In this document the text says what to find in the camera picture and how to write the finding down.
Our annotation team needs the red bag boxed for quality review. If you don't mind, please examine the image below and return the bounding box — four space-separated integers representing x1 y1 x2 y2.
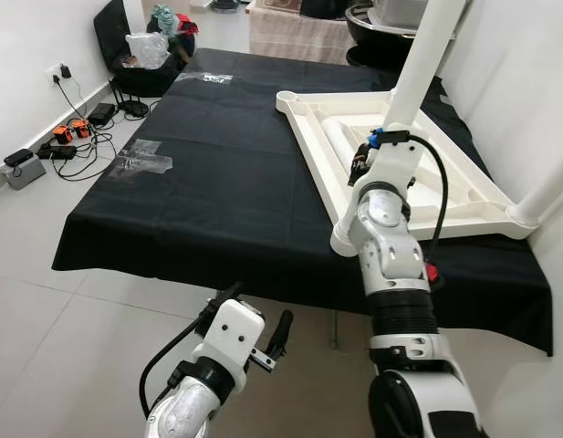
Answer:
176 14 200 36

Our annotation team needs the grey floor box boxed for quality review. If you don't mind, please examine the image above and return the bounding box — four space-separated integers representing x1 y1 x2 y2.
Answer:
0 149 47 191

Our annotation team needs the teal cloth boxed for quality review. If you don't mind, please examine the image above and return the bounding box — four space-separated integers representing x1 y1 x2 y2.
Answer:
151 5 182 33

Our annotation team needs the white plastic children table top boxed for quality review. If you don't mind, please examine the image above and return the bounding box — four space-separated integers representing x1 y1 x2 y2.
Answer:
276 89 542 256

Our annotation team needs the large black bowl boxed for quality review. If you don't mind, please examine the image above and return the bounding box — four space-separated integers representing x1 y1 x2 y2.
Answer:
345 0 419 69

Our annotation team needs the beige cloth covered shelf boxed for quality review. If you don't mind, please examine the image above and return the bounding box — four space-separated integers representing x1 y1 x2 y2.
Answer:
249 7 350 65

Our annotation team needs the clear crumpled plastic bag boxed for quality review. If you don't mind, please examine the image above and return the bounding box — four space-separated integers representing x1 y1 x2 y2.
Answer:
126 32 171 69

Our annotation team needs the black box device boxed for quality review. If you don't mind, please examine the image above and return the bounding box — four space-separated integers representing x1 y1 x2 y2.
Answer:
88 103 118 126

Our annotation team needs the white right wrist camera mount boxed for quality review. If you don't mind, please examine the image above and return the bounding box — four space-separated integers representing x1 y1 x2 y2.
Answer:
354 130 428 193

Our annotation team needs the black power adapter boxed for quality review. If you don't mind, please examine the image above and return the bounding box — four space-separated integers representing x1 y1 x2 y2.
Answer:
120 100 152 118

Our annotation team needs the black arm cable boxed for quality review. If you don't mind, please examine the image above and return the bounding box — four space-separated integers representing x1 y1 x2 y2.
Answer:
368 132 451 284
138 315 218 416

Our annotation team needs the black bag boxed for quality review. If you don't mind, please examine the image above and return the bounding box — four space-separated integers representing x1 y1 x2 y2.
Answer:
92 0 186 97

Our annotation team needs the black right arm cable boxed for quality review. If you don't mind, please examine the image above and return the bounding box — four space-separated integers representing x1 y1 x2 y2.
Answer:
368 132 451 284

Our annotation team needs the black power strip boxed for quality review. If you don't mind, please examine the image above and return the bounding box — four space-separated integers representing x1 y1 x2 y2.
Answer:
36 146 78 161

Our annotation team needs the black floor cable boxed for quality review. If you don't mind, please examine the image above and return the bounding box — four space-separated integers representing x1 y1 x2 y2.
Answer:
53 78 118 182

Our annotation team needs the black tablecloth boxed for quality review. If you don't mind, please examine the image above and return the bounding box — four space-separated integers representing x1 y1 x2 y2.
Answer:
51 50 554 357

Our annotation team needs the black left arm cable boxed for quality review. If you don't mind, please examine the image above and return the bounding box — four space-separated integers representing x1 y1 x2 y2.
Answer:
138 315 218 416

